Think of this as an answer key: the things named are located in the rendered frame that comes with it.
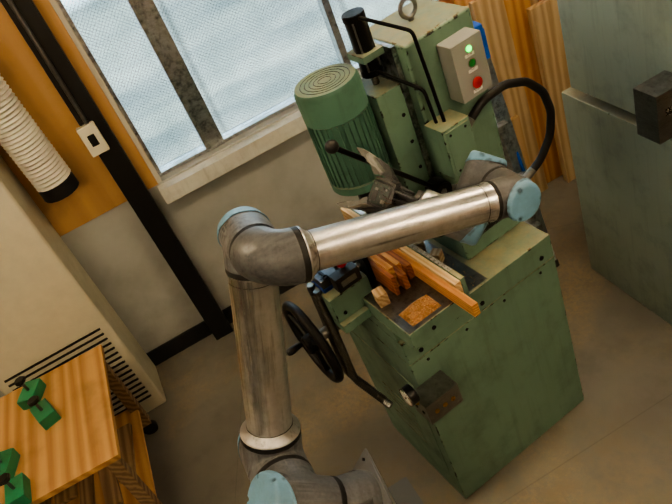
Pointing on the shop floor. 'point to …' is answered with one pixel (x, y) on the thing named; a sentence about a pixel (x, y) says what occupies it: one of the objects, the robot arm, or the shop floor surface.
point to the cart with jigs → (75, 439)
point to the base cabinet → (487, 381)
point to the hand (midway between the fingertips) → (347, 175)
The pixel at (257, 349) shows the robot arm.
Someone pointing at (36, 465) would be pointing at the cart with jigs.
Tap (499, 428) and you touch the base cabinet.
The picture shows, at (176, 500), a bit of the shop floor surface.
